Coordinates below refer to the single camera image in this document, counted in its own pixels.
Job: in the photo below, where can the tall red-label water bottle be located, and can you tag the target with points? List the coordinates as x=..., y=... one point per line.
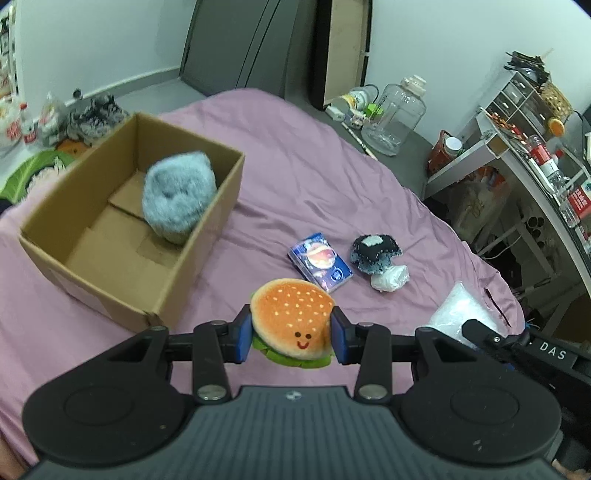
x=568, y=198

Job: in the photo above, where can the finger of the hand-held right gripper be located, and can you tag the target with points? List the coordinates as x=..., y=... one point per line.
x=489, y=341

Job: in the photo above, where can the burger plush toy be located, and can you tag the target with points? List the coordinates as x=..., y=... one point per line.
x=291, y=318

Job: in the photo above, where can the red-capped plastic bottle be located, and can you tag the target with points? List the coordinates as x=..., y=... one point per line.
x=27, y=127

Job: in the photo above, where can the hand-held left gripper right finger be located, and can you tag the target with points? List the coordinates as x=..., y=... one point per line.
x=341, y=339

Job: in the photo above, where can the red container with white lid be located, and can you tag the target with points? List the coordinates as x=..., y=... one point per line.
x=441, y=157

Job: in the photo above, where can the white drawer organizer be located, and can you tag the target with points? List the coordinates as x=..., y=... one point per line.
x=517, y=99

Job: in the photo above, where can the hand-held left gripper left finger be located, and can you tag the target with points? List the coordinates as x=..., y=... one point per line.
x=241, y=334

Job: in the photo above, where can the blue planet-print tissue pack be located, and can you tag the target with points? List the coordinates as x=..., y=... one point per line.
x=321, y=263

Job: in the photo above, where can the white stick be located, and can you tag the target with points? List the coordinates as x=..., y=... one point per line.
x=360, y=141

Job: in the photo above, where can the clear bag of white filling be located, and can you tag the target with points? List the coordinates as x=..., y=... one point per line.
x=457, y=309

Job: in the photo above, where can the white charger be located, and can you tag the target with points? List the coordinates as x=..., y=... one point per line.
x=335, y=113

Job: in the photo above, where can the green cartoon floor mat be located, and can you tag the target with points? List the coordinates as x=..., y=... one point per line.
x=32, y=175

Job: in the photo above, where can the white desk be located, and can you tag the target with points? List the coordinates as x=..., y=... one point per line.
x=517, y=161

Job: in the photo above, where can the large clear water jug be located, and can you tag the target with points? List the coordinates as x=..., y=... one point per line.
x=392, y=120

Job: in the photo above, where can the grey plastic bag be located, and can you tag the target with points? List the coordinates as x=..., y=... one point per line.
x=53, y=120

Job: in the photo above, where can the cardboard box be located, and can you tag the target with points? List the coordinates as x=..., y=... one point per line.
x=115, y=295

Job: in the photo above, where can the white jar with yellow lid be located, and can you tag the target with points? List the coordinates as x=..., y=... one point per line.
x=358, y=98

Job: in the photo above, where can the black-framed brown board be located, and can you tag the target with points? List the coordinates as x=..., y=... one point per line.
x=344, y=50

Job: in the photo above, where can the wicker basket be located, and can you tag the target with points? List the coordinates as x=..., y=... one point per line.
x=556, y=99

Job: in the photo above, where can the dark knitted plush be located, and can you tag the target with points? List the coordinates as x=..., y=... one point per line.
x=374, y=256

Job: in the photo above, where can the red-label bottle lying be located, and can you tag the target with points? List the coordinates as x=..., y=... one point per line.
x=545, y=157

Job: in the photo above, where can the grey door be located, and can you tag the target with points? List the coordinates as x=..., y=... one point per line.
x=240, y=41

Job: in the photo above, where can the small green container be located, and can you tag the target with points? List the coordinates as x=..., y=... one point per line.
x=374, y=110

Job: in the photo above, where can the grey-blue fluffy plush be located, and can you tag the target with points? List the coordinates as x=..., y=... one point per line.
x=178, y=198

